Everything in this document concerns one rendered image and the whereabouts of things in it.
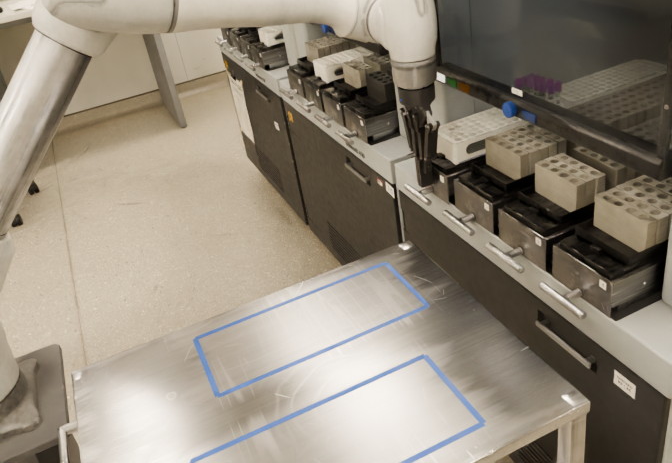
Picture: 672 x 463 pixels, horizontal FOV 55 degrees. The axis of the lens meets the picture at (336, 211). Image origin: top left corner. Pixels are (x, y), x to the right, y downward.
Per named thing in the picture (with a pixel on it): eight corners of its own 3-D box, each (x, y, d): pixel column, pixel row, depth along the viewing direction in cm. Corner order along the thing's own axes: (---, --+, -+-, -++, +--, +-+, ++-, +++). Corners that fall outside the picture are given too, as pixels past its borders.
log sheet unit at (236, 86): (241, 131, 324) (224, 63, 306) (258, 149, 302) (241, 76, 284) (236, 133, 324) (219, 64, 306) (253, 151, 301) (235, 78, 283)
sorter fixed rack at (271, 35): (329, 25, 259) (327, 10, 256) (340, 30, 251) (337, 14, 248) (260, 44, 251) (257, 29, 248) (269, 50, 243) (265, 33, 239)
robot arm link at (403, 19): (450, 52, 126) (412, 41, 137) (445, -30, 119) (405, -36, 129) (404, 68, 123) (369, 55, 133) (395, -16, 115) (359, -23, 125)
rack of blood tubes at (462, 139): (536, 116, 156) (536, 92, 153) (565, 129, 148) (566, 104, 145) (431, 154, 148) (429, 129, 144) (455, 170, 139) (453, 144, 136)
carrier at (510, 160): (529, 180, 127) (529, 153, 124) (521, 183, 127) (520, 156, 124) (493, 160, 137) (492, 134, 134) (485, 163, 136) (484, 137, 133)
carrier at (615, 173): (624, 195, 117) (627, 166, 114) (616, 199, 117) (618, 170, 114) (579, 172, 127) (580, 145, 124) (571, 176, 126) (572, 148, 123)
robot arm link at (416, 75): (420, 45, 134) (423, 72, 137) (382, 56, 131) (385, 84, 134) (444, 54, 126) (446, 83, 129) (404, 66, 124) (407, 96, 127)
